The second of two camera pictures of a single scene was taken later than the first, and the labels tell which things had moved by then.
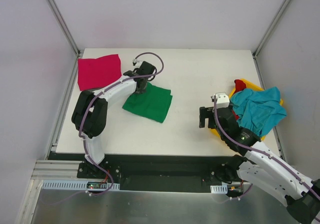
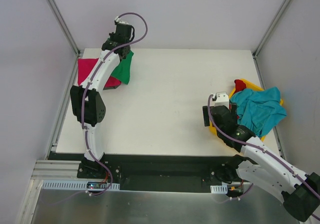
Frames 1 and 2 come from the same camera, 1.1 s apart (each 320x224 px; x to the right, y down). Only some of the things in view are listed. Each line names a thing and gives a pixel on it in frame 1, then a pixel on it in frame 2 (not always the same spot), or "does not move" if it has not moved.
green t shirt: (153, 103) to (121, 72)
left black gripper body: (141, 84) to (122, 31)
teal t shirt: (258, 110) does not move
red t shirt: (239, 85) does not move
